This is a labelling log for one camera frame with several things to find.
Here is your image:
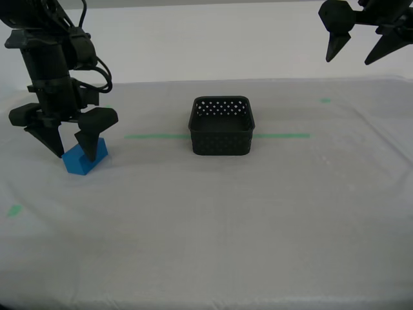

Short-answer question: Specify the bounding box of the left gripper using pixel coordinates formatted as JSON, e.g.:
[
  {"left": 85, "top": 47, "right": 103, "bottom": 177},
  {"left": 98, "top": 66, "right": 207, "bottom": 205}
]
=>
[{"left": 5, "top": 29, "right": 119, "bottom": 163}]

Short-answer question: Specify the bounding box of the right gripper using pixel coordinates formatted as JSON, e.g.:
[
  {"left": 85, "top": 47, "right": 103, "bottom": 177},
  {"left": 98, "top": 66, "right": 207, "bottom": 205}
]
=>
[{"left": 318, "top": 0, "right": 413, "bottom": 66}]

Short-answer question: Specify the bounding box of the blue rectangular block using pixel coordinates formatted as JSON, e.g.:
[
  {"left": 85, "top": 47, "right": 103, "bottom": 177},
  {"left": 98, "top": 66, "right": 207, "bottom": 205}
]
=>
[{"left": 61, "top": 137, "right": 109, "bottom": 176}]

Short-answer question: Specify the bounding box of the black perforated plastic basket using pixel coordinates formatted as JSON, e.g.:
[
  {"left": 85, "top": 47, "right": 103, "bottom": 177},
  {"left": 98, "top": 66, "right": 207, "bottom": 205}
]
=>
[{"left": 188, "top": 96, "right": 257, "bottom": 157}]

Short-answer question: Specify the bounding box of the long green tape strip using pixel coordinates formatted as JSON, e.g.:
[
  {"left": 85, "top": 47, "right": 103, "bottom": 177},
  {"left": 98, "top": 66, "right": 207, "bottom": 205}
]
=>
[{"left": 124, "top": 133, "right": 311, "bottom": 140}]

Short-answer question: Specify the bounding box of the white table cloth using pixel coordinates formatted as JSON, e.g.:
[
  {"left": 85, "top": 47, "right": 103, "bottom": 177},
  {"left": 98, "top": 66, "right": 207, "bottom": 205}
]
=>
[{"left": 0, "top": 76, "right": 413, "bottom": 310}]

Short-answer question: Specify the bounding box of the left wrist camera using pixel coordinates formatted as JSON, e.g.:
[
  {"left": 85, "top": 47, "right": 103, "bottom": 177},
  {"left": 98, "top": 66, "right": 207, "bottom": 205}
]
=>
[{"left": 71, "top": 78, "right": 100, "bottom": 110}]

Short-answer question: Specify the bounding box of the black camera cable loop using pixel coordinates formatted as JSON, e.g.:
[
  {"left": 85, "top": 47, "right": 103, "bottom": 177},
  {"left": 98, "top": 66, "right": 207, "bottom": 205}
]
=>
[{"left": 77, "top": 56, "right": 113, "bottom": 94}]

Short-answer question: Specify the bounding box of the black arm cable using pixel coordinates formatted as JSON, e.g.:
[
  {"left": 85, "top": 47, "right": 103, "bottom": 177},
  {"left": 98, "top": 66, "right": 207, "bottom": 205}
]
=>
[{"left": 74, "top": 0, "right": 88, "bottom": 30}]

